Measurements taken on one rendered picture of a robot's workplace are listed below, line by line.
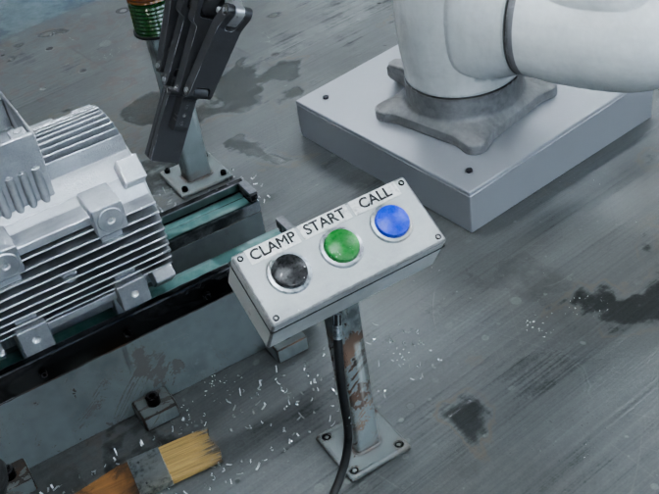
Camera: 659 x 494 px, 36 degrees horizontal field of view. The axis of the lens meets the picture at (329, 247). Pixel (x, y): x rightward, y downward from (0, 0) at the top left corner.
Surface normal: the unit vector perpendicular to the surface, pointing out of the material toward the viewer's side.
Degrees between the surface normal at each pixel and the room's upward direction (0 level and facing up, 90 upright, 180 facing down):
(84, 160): 88
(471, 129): 16
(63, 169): 88
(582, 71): 106
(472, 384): 0
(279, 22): 0
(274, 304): 30
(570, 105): 2
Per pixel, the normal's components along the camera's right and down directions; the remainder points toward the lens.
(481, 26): -0.49, 0.50
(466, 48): -0.46, 0.67
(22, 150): 0.52, 0.47
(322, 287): 0.14, -0.43
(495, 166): -0.16, -0.76
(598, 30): -0.54, 0.27
